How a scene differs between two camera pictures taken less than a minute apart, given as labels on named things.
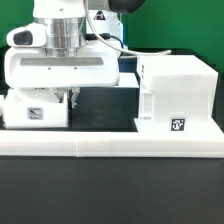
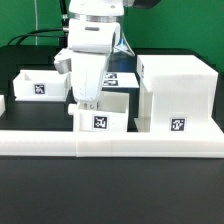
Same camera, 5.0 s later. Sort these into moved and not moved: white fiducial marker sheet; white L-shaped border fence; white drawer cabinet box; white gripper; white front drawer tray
Moved: white gripper; white front drawer tray
Not moved: white fiducial marker sheet; white drawer cabinet box; white L-shaped border fence
